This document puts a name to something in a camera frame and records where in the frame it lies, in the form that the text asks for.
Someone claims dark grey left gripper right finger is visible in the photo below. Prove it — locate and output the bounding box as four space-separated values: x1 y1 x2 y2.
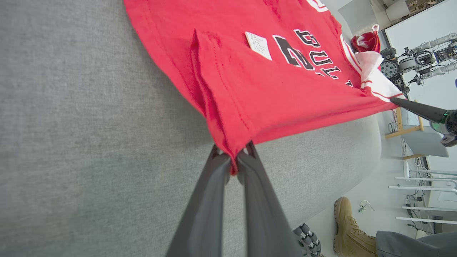
236 141 304 257

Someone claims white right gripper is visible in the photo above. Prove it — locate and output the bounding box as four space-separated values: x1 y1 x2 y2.
391 97 457 147

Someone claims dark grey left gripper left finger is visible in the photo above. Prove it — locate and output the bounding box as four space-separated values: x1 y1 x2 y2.
166 145 232 257

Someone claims red white basketball jersey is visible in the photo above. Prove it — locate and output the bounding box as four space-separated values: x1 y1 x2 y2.
123 0 406 176

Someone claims grey chair seat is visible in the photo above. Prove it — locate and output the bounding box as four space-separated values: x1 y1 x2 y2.
402 126 450 158

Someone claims white grey background robot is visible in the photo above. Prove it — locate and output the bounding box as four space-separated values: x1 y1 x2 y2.
380 32 457 94

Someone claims white metal rack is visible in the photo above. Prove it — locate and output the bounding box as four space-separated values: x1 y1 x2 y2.
388 168 457 225

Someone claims tan work boot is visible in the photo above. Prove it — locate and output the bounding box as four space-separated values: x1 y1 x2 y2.
333 197 378 257

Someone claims small red white garment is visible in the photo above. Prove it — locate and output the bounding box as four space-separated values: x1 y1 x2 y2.
351 24 381 54

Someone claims white cylinder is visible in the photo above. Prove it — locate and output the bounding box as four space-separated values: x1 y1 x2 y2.
385 0 411 22

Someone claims grey trouser leg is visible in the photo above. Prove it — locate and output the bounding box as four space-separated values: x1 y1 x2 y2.
376 230 457 257

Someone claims light wooden frame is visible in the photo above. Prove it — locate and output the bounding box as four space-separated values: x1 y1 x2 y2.
385 100 426 161

